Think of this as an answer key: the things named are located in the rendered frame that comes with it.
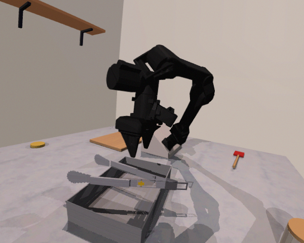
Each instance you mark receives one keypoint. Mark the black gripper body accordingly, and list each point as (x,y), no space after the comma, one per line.
(138,120)

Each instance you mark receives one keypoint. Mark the red mallet with wooden handle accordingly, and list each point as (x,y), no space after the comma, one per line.
(238,154)

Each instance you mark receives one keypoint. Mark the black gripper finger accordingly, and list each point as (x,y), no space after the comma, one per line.
(131,140)
(146,138)

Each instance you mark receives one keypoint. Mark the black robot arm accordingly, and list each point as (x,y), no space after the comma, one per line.
(138,78)

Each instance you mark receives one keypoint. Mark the wooden board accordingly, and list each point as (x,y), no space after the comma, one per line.
(114,141)

